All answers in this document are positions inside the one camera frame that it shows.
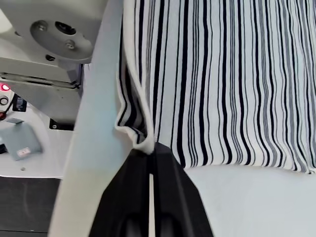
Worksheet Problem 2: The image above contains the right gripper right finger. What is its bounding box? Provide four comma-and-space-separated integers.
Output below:
152, 141, 215, 237

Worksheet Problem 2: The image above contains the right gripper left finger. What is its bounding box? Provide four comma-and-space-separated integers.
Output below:
88, 147, 152, 237

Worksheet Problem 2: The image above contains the striped T-shirt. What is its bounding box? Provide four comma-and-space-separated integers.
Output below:
115, 0, 316, 175

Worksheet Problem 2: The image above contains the robot body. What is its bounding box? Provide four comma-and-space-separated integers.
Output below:
0, 0, 104, 178

